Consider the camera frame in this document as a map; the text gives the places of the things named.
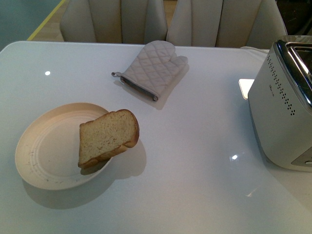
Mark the cream round plate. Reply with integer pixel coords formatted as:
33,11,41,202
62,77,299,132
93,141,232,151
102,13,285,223
15,103,109,190

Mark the beige chair right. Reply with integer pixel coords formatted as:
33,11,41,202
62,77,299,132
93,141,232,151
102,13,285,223
166,0,287,49

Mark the beige chair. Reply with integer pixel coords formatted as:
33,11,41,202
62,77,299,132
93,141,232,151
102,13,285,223
166,0,287,49
60,0,168,44

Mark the slice of brown bread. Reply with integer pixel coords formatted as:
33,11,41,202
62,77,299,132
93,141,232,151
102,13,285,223
78,109,139,169

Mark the white and chrome toaster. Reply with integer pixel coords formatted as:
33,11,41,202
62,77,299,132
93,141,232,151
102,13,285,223
248,35,312,172

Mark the beige chair left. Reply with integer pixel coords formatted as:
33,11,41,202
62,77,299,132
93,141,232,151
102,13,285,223
60,0,168,44

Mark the grey quilted oven mitt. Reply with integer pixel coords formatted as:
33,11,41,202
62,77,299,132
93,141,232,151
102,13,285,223
112,40,188,101

